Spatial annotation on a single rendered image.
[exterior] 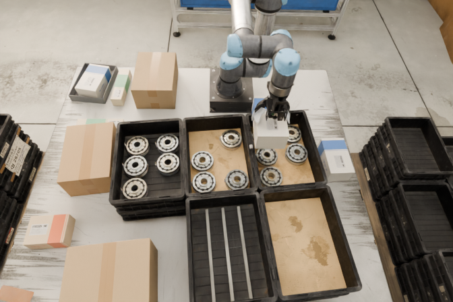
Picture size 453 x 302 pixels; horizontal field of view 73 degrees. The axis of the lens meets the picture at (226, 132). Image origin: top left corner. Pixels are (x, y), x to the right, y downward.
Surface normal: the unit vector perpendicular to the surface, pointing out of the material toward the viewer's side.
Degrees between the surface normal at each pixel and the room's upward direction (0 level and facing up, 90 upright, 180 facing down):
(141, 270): 0
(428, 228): 0
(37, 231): 0
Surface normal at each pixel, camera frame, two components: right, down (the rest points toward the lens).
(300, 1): 0.02, 0.83
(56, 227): 0.04, -0.56
